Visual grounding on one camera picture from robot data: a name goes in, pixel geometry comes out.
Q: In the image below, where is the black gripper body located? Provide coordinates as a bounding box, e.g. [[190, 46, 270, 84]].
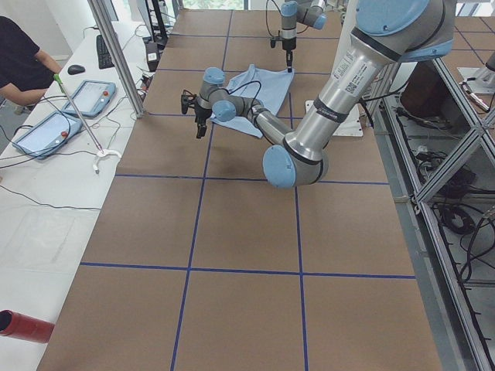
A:
[[282, 37, 296, 53], [194, 101, 212, 126]]

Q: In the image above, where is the light blue t-shirt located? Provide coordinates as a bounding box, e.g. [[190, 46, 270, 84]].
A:
[[210, 64, 295, 138]]

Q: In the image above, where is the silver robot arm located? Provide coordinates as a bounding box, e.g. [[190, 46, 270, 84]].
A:
[[280, 0, 327, 73], [181, 1, 456, 188]]

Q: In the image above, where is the second robot base background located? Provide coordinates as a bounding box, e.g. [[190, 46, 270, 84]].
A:
[[457, 53, 494, 94]]

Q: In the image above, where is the black keyboard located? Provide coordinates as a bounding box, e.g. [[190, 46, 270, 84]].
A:
[[96, 34, 114, 70]]

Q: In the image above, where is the far blue teach pendant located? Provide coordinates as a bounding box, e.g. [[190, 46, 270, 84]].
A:
[[70, 80, 116, 118]]

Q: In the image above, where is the blue teach pendant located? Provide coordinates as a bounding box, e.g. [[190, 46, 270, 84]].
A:
[[12, 112, 82, 159], [70, 80, 116, 118]]

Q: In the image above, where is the black computer mouse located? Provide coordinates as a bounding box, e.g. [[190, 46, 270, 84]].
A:
[[67, 64, 86, 75]]

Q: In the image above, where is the near blue teach pendant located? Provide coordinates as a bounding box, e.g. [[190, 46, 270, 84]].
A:
[[12, 112, 82, 159]]

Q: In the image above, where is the person in black shirt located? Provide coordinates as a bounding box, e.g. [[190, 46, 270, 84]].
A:
[[1, 16, 61, 106]]

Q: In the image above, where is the red cylinder bottle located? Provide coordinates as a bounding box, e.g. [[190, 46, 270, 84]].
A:
[[1, 310, 55, 344]]

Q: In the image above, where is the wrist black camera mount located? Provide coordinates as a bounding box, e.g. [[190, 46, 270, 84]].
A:
[[180, 89, 197, 115], [270, 36, 283, 49]]

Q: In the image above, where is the green handled metal rod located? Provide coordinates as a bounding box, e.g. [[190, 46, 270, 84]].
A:
[[54, 73, 121, 175]]

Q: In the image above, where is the aluminium frame post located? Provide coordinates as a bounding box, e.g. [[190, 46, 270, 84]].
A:
[[87, 0, 145, 118]]

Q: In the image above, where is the aluminium frame rack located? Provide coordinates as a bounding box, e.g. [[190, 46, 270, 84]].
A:
[[376, 60, 494, 370]]

